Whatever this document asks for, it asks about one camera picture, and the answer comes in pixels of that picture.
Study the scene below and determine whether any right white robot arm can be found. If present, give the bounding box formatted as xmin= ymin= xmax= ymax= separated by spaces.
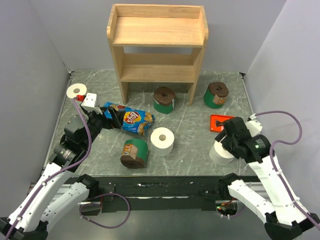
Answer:
xmin=214 ymin=117 xmax=320 ymax=240

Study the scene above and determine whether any blue Lays chip bag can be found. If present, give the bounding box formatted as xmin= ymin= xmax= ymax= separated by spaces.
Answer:
xmin=103 ymin=101 xmax=155 ymax=136

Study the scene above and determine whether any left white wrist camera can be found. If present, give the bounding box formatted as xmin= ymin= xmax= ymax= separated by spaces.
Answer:
xmin=80 ymin=93 xmax=103 ymax=115

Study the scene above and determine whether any green roll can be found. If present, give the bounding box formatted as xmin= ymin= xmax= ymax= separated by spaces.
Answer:
xmin=153 ymin=87 xmax=176 ymax=114
xmin=120 ymin=138 xmax=148 ymax=169
xmin=203 ymin=82 xmax=229 ymax=109

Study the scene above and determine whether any wooden two-tier shelf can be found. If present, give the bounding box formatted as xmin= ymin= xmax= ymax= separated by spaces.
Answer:
xmin=106 ymin=3 xmax=209 ymax=105

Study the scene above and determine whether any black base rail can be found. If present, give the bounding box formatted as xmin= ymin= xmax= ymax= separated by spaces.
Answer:
xmin=68 ymin=174 xmax=258 ymax=213

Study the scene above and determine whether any green wrapped roll right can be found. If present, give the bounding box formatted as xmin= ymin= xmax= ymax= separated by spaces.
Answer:
xmin=203 ymin=82 xmax=229 ymax=109

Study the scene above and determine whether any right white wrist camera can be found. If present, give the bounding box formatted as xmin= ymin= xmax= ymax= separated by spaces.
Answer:
xmin=245 ymin=113 xmax=263 ymax=137

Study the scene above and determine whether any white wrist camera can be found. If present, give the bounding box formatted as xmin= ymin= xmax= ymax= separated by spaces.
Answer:
xmin=245 ymin=113 xmax=263 ymax=137
xmin=80 ymin=93 xmax=103 ymax=115

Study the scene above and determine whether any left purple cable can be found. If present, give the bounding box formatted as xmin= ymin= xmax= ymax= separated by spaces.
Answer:
xmin=3 ymin=96 xmax=93 ymax=240

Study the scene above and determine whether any white paper roll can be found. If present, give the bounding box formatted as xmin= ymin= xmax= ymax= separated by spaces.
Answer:
xmin=150 ymin=127 xmax=175 ymax=157
xmin=209 ymin=141 xmax=234 ymax=166
xmin=66 ymin=83 xmax=87 ymax=100

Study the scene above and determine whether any orange razor package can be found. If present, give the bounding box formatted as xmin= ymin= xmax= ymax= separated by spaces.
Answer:
xmin=210 ymin=114 xmax=234 ymax=133

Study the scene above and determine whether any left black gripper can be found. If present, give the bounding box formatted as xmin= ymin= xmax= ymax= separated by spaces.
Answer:
xmin=81 ymin=105 xmax=125 ymax=149

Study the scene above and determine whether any green roll front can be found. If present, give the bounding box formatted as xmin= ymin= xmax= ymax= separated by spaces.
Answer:
xmin=120 ymin=138 xmax=148 ymax=169

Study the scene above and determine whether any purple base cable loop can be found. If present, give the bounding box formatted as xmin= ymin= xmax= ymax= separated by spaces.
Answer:
xmin=79 ymin=192 xmax=131 ymax=230

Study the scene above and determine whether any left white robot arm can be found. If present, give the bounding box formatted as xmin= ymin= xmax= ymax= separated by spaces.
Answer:
xmin=0 ymin=106 xmax=125 ymax=240

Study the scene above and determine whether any green wrapped roll middle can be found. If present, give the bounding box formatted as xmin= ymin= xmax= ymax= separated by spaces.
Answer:
xmin=153 ymin=87 xmax=176 ymax=114

